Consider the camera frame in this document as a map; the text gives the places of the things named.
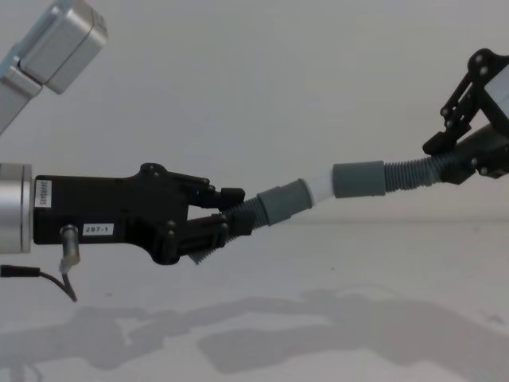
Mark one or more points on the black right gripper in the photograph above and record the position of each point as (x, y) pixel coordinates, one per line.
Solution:
(497, 93)

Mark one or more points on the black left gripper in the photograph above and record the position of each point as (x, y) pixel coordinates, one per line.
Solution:
(99, 207)

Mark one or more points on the white plastic pipe connector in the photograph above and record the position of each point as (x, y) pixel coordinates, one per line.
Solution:
(323, 184)

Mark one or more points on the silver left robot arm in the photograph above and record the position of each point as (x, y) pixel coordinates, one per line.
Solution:
(59, 44)

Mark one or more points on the white table cloth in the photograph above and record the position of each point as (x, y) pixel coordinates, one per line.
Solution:
(278, 286)

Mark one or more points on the white curtain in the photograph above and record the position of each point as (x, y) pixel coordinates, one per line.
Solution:
(254, 79)

